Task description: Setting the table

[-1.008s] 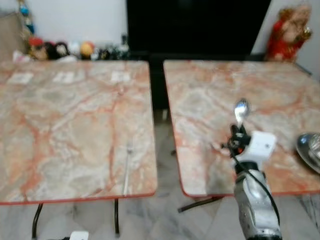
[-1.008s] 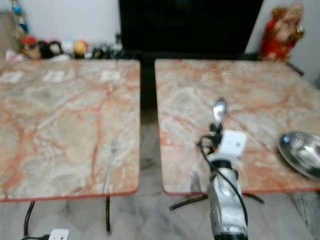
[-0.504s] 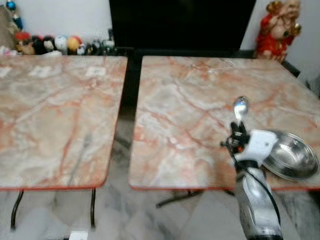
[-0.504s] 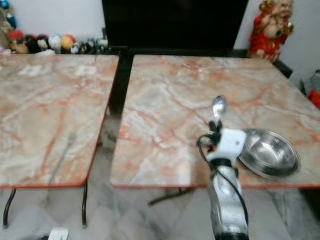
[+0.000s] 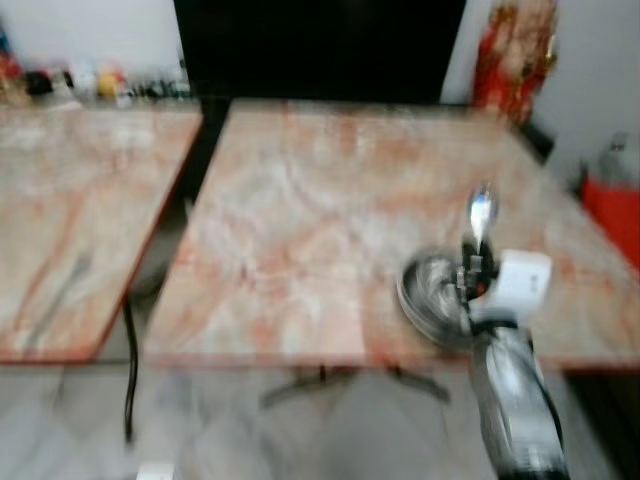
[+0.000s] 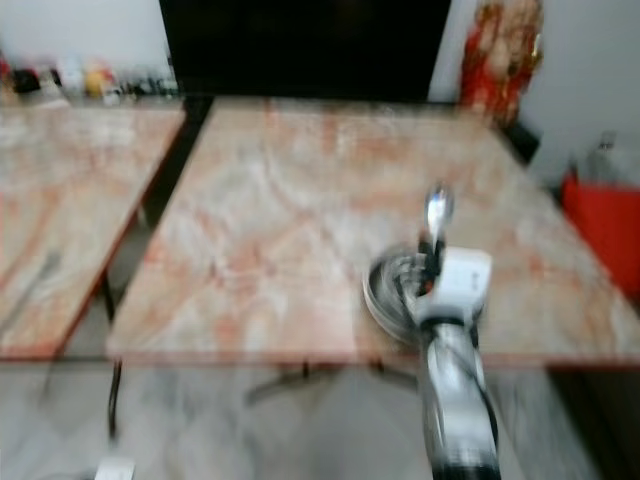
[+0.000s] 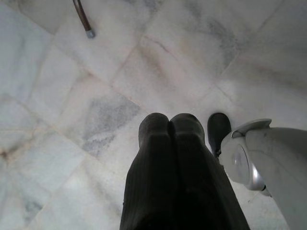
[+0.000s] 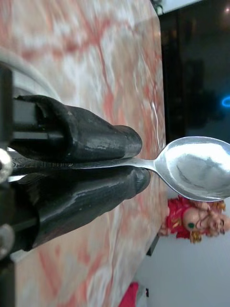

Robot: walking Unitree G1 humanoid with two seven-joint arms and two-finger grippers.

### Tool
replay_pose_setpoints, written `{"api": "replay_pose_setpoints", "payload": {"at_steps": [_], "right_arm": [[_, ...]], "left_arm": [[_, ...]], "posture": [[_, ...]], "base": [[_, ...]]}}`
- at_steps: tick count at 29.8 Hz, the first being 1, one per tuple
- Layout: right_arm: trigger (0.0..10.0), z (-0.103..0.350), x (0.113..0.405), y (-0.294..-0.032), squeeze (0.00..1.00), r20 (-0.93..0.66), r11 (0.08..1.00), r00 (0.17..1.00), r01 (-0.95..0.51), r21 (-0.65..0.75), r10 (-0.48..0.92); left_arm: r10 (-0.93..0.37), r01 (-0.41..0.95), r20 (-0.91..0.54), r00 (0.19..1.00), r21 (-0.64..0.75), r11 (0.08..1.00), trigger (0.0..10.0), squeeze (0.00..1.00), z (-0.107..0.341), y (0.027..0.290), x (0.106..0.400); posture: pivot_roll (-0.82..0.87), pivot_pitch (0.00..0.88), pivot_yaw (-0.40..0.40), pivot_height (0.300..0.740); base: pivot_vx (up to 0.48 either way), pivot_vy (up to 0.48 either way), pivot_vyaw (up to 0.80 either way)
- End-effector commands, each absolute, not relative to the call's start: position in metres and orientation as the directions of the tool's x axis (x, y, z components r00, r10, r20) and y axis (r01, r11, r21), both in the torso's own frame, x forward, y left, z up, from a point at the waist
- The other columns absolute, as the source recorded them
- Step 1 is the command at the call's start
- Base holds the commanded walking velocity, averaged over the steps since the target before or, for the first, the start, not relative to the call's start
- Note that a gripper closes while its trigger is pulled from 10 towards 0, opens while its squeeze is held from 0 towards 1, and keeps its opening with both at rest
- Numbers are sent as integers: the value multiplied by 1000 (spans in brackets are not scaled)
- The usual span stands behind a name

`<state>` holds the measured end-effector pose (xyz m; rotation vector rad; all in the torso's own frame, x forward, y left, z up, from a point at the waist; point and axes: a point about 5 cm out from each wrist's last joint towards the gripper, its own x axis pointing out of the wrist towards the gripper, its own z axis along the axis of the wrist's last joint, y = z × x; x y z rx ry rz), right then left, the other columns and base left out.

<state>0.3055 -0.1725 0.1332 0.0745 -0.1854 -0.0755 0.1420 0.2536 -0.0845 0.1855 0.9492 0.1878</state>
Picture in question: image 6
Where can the small marble top table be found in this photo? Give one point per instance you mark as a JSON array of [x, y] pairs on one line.
[[75, 200]]

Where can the small black shelf item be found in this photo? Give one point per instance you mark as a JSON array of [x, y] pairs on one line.
[[26, 82]]

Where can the round silver metal plate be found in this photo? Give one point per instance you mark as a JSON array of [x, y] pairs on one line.
[[388, 292]]

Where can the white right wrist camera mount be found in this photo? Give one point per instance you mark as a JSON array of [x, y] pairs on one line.
[[466, 280]]

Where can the red and gold statue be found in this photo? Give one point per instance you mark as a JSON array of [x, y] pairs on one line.
[[500, 60]]

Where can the large marble top table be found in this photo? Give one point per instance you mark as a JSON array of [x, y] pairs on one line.
[[290, 220]]

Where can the dark metal table base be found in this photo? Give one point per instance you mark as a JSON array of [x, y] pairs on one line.
[[285, 383]]

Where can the yellow figurine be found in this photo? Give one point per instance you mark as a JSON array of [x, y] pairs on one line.
[[98, 80]]

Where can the silver metal spoon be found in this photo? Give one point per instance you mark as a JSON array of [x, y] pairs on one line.
[[438, 209]]

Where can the black television screen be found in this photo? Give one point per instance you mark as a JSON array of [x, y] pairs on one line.
[[305, 45]]

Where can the black table leg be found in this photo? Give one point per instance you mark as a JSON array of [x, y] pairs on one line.
[[113, 400]]

